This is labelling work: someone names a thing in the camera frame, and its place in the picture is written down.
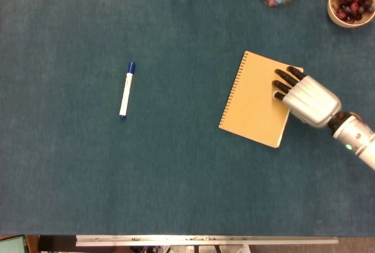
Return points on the dark red cherries pile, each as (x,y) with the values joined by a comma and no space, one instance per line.
(351,4)

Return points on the tan spiral notebook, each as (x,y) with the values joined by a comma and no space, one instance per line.
(253,103)

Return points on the blue white marker pen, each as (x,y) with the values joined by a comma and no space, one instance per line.
(126,95)

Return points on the black bracket block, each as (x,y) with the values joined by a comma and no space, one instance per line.
(57,242)

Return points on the teal felt table mat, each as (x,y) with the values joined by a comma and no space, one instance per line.
(181,177)

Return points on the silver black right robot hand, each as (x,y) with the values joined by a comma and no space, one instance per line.
(313,102)

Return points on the aluminium table edge rail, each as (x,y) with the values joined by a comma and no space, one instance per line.
(205,239)

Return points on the green screen tablet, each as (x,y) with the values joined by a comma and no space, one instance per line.
(11,244)

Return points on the beige round bowl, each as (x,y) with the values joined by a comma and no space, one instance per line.
(332,13)

